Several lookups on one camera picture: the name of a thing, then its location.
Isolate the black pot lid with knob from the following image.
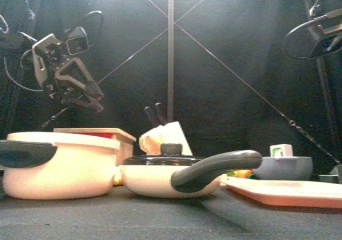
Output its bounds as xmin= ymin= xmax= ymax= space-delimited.
xmin=121 ymin=143 xmax=204 ymax=167

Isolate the wooden box red inside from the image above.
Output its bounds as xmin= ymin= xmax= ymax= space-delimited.
xmin=52 ymin=127 xmax=137 ymax=167

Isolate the white knife block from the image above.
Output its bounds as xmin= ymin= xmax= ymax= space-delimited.
xmin=137 ymin=120 xmax=193 ymax=157

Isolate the orange toy food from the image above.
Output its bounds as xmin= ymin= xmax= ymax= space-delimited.
xmin=233 ymin=169 xmax=256 ymax=180

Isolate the white green toy carton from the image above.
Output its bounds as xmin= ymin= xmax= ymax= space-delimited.
xmin=268 ymin=143 xmax=295 ymax=159

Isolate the grey bowl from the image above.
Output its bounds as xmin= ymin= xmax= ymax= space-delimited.
xmin=252 ymin=155 xmax=314 ymax=181

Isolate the pink tray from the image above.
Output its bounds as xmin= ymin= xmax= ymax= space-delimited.
xmin=220 ymin=176 xmax=342 ymax=209

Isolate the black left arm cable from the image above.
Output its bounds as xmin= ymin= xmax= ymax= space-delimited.
xmin=2 ymin=10 xmax=105 ymax=93

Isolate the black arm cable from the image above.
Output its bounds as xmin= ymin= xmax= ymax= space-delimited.
xmin=281 ymin=7 xmax=342 ymax=60
xmin=2 ymin=10 xmax=105 ymax=93

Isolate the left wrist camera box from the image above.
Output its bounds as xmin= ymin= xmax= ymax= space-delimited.
xmin=64 ymin=26 xmax=90 ymax=57

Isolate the thin diagonal brace wire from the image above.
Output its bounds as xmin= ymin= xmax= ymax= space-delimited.
xmin=37 ymin=0 xmax=224 ymax=132

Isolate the black knife handle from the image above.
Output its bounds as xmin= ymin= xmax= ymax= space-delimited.
xmin=153 ymin=102 xmax=168 ymax=125
xmin=143 ymin=105 xmax=160 ymax=128

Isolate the large cream pot black handle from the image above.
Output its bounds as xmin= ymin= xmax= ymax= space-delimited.
xmin=0 ymin=131 xmax=123 ymax=201

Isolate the vertical metal frame pole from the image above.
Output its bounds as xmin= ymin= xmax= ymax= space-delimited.
xmin=167 ymin=0 xmax=176 ymax=123

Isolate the cream saucepan black handle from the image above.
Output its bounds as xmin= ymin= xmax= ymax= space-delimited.
xmin=118 ymin=149 xmax=264 ymax=199

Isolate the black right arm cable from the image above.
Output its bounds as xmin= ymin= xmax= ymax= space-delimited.
xmin=281 ymin=7 xmax=342 ymax=60

